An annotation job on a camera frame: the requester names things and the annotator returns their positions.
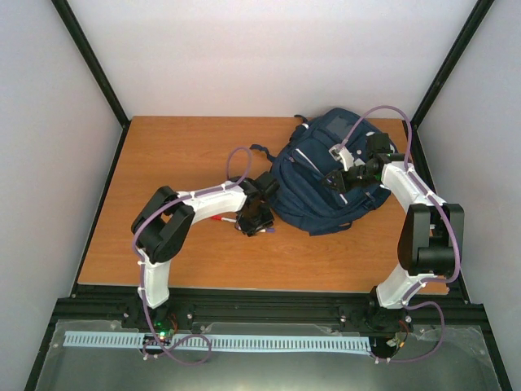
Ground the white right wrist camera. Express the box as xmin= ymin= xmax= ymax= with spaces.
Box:
xmin=328 ymin=144 xmax=355 ymax=171

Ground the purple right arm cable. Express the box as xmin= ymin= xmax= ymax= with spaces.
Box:
xmin=331 ymin=105 xmax=463 ymax=365

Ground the light blue slotted cable duct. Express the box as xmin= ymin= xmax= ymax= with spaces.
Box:
xmin=63 ymin=331 xmax=370 ymax=355

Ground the red capped white marker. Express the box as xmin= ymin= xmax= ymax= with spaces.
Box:
xmin=210 ymin=216 xmax=237 ymax=223

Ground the black right frame post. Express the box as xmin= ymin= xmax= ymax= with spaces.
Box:
xmin=411 ymin=0 xmax=495 ymax=131

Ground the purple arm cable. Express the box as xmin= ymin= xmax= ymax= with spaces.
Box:
xmin=133 ymin=147 xmax=253 ymax=366
xmin=331 ymin=105 xmax=463 ymax=365

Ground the black frame post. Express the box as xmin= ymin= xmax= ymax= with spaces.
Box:
xmin=50 ymin=0 xmax=131 ymax=127
xmin=411 ymin=0 xmax=495 ymax=131

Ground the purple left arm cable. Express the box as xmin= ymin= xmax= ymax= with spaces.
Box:
xmin=133 ymin=147 xmax=253 ymax=366

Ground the navy blue student backpack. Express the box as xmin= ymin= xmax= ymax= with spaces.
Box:
xmin=250 ymin=108 xmax=391 ymax=235

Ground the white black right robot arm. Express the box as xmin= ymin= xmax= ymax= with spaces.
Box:
xmin=323 ymin=133 xmax=464 ymax=314

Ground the black left frame post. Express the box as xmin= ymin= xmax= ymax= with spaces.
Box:
xmin=50 ymin=0 xmax=131 ymax=127

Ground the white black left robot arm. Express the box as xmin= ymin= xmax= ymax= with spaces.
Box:
xmin=131 ymin=172 xmax=279 ymax=328

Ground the black aluminium frame rail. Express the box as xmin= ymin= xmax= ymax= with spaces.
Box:
xmin=50 ymin=285 xmax=491 ymax=335

